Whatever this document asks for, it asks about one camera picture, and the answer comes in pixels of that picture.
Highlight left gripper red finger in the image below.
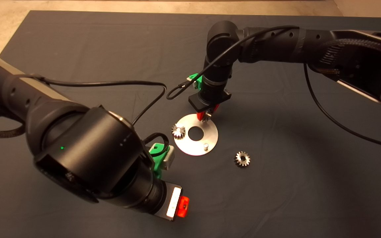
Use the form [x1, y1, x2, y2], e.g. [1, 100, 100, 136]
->
[178, 196, 190, 218]

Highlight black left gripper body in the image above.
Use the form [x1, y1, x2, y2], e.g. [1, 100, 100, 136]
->
[124, 180, 183, 221]

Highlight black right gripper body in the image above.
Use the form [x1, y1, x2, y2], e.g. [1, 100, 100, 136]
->
[188, 89, 232, 114]

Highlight round metal carrier plate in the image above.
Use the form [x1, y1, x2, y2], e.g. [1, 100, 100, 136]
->
[174, 114, 218, 156]

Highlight dark grey table cloth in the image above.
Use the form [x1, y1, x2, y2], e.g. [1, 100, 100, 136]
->
[0, 11, 381, 238]

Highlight right green camera mount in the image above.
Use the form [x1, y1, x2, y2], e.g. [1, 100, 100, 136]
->
[189, 73, 203, 90]

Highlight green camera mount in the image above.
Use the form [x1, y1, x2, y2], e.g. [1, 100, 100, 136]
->
[189, 73, 203, 90]
[149, 143, 169, 179]

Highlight left green camera mount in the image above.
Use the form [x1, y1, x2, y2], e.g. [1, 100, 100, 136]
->
[149, 143, 169, 179]

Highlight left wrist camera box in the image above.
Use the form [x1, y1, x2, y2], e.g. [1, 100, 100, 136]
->
[162, 147, 175, 171]

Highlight left camera black cable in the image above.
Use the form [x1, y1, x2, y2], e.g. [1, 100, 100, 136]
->
[28, 75, 167, 156]

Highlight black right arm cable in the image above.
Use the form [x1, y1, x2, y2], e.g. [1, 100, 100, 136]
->
[304, 63, 381, 152]

